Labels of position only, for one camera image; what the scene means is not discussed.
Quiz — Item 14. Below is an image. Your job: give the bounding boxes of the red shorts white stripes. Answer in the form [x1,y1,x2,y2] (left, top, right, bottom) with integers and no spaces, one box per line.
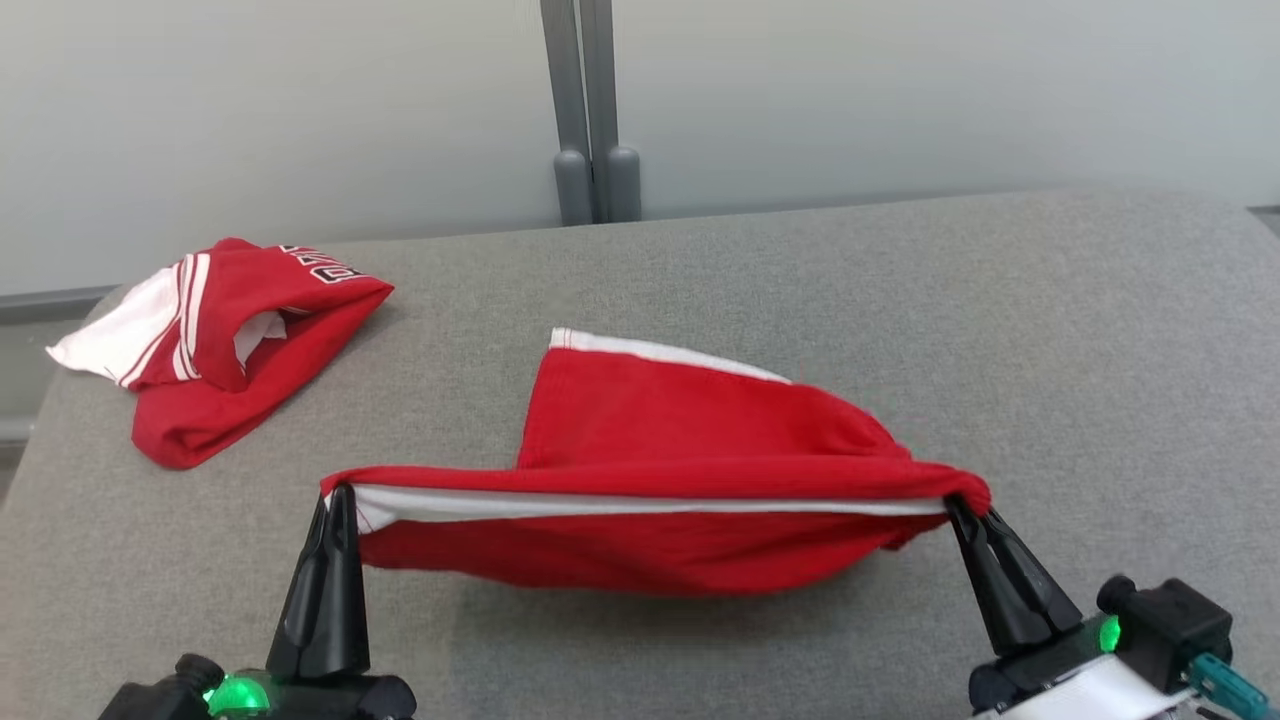
[320,327,993,598]

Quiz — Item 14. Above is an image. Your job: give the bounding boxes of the right black cable teal plug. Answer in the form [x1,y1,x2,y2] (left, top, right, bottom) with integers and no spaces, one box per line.
[1188,653,1271,720]

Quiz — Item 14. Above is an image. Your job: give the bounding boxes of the red Bulls 23 jersey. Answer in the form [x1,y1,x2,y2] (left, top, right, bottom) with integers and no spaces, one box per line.
[47,238,394,471]

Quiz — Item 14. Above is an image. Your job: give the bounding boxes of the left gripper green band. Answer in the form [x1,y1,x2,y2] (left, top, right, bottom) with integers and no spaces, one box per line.
[205,485,418,720]

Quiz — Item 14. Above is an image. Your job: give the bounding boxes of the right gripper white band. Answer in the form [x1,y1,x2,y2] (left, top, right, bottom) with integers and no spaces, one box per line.
[945,497,1201,720]

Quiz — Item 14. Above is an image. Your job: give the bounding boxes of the grey partition post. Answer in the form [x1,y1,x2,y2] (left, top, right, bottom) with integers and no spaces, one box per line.
[540,0,596,227]
[578,0,642,223]

